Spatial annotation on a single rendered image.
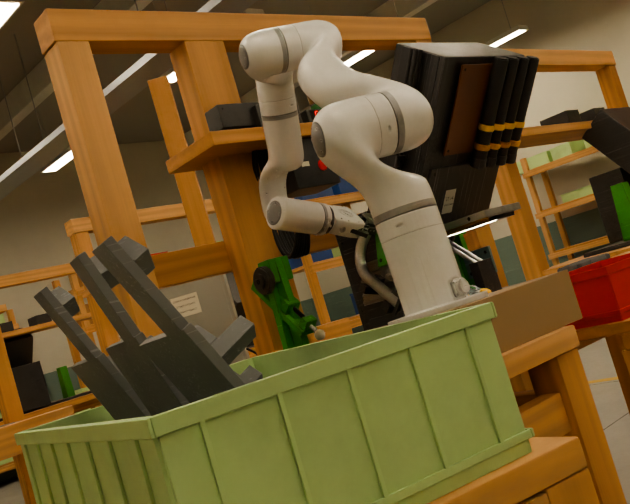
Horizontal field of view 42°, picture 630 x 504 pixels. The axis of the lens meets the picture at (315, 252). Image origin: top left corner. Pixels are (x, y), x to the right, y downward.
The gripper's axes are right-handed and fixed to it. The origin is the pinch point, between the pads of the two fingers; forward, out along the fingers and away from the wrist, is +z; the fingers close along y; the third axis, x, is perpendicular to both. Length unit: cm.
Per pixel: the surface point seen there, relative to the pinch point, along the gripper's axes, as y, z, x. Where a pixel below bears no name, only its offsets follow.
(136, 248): -85, -112, -33
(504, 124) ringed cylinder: -4.8, 26.3, -37.8
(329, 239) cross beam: 30.0, 16.5, 20.3
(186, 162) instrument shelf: 37, -38, 5
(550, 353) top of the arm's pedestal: -83, -29, -19
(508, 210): -20.7, 24.7, -19.5
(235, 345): -93, -101, -27
